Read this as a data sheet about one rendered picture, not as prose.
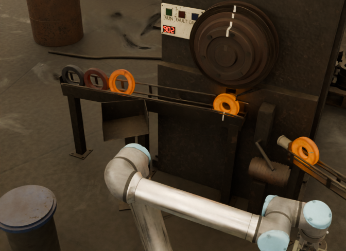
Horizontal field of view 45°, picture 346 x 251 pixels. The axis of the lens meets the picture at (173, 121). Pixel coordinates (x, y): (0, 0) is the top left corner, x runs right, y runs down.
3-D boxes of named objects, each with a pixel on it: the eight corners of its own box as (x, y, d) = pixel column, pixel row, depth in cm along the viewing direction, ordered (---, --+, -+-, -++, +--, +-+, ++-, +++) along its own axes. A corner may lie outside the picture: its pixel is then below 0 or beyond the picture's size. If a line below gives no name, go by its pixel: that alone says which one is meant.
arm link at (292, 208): (261, 207, 137) (300, 215, 134) (267, 187, 147) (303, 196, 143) (258, 229, 141) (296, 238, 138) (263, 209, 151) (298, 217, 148)
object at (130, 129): (109, 190, 287) (100, 102, 246) (146, 185, 291) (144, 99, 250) (110, 212, 271) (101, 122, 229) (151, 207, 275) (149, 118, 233)
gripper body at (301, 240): (294, 252, 157) (297, 240, 148) (299, 232, 162) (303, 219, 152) (315, 260, 155) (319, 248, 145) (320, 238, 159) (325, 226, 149)
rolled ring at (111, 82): (105, 72, 272) (108, 71, 275) (111, 100, 274) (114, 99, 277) (128, 67, 264) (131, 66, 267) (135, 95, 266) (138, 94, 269)
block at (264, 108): (257, 133, 250) (263, 100, 236) (271, 137, 247) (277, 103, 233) (253, 143, 242) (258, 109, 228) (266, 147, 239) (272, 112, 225)
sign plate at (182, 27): (162, 32, 247) (162, 2, 237) (203, 40, 239) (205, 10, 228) (160, 33, 246) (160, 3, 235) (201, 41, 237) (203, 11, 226)
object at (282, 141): (284, 143, 231) (285, 133, 228) (296, 150, 224) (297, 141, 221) (276, 146, 228) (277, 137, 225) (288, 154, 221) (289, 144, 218)
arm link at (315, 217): (304, 195, 139) (335, 201, 137) (299, 211, 149) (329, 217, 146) (299, 220, 134) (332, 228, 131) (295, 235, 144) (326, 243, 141)
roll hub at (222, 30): (201, 70, 227) (204, 21, 211) (251, 82, 218) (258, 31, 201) (197, 74, 223) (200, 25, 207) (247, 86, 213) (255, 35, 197)
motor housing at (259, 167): (244, 214, 271) (255, 150, 240) (277, 226, 264) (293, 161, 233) (238, 228, 261) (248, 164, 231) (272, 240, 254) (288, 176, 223)
